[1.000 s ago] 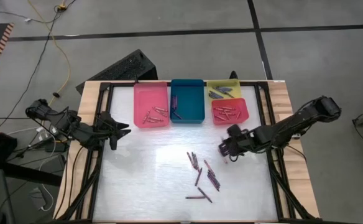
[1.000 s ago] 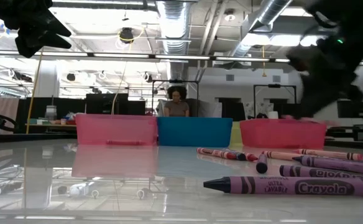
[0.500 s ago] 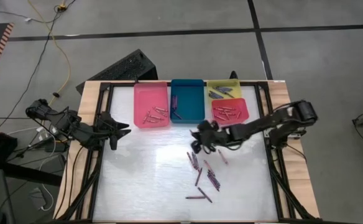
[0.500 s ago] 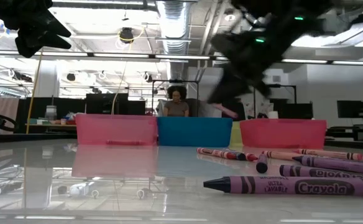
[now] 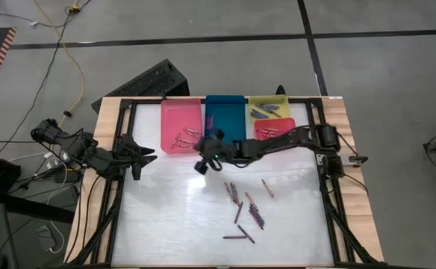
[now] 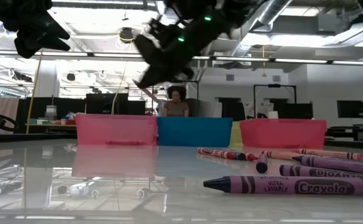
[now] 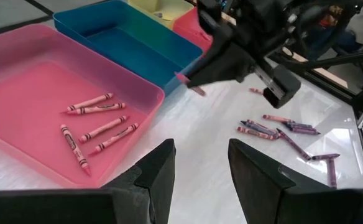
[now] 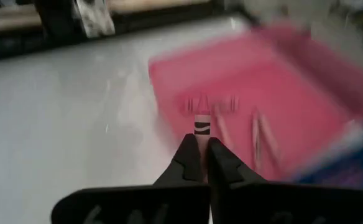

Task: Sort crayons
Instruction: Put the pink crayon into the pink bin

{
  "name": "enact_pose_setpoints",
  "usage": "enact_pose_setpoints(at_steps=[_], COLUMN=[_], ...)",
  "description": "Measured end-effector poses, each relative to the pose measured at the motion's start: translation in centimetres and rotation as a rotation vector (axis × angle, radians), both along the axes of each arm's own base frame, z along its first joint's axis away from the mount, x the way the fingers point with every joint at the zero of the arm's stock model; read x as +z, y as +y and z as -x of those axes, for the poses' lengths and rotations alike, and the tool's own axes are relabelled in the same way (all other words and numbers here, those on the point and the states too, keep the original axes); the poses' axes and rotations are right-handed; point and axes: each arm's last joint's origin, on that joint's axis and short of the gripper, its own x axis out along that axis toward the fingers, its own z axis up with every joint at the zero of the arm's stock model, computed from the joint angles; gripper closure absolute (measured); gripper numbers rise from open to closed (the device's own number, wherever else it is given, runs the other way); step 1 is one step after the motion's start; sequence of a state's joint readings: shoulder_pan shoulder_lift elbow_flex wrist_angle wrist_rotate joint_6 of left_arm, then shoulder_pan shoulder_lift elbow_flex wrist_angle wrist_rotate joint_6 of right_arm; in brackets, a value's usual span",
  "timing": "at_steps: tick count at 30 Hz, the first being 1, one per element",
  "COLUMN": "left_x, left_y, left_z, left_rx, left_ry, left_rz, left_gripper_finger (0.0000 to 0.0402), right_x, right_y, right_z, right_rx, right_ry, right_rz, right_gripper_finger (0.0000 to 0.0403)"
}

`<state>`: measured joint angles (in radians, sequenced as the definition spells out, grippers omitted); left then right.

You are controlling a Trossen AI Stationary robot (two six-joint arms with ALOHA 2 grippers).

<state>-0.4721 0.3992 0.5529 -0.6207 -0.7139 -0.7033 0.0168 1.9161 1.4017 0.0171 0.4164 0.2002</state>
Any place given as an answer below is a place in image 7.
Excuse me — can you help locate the yellow plastic bin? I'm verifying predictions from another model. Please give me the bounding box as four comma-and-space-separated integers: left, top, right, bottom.
127, 0, 195, 30

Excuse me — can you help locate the pink plastic bin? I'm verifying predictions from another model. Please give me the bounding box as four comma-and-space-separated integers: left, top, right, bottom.
0, 24, 166, 189

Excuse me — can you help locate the teal blue plastic bin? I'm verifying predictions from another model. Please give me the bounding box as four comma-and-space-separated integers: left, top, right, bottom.
53, 0, 204, 96

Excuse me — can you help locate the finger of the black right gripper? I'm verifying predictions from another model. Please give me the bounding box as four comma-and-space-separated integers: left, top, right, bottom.
186, 46, 257, 90
204, 27, 242, 56

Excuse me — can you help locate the red plastic bin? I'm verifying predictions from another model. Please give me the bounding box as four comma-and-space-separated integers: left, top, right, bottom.
172, 6, 214, 55

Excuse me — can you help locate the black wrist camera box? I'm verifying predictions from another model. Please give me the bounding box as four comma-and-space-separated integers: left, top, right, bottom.
196, 0, 232, 35

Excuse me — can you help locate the person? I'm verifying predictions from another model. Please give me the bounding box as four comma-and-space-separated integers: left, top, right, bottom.
319, 0, 363, 85

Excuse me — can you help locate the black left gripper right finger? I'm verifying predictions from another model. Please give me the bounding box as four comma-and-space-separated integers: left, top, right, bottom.
227, 138, 363, 224

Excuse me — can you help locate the purple Crayola crayon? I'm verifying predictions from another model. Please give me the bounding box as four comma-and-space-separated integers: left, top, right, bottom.
282, 121, 313, 129
288, 126, 321, 136
326, 157, 338, 189
311, 153, 341, 161
276, 128, 312, 161

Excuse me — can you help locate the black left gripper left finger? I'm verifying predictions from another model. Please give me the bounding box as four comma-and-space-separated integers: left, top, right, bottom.
0, 139, 177, 224

